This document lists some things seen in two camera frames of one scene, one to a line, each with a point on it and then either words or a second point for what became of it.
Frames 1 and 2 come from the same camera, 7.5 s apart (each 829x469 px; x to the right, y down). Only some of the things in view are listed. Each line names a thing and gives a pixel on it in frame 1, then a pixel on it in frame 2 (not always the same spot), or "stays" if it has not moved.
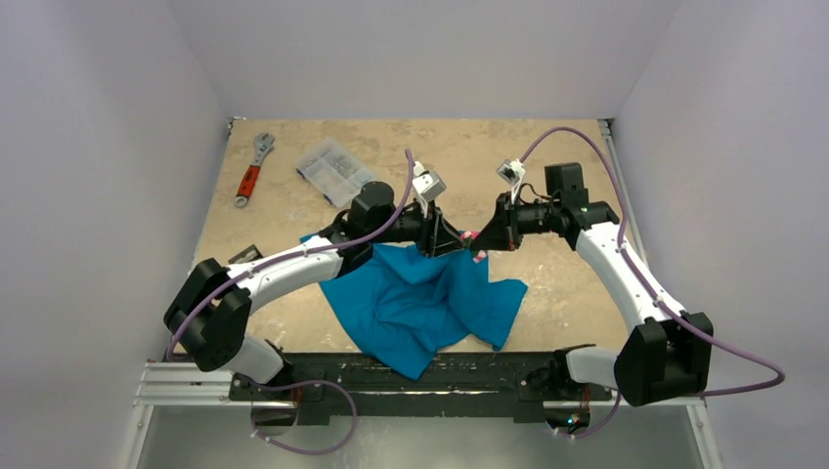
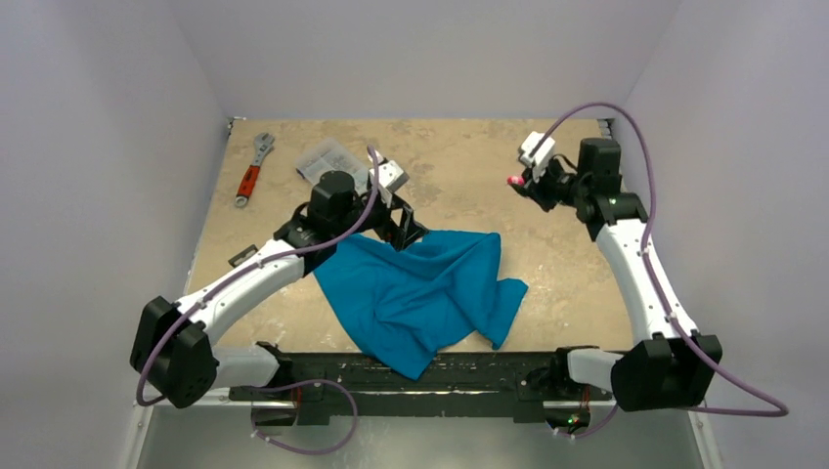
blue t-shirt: x=409 y=309 stays
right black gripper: x=506 y=220 → x=541 y=188
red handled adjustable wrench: x=263 y=145 stays
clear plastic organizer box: x=334 y=172 stays
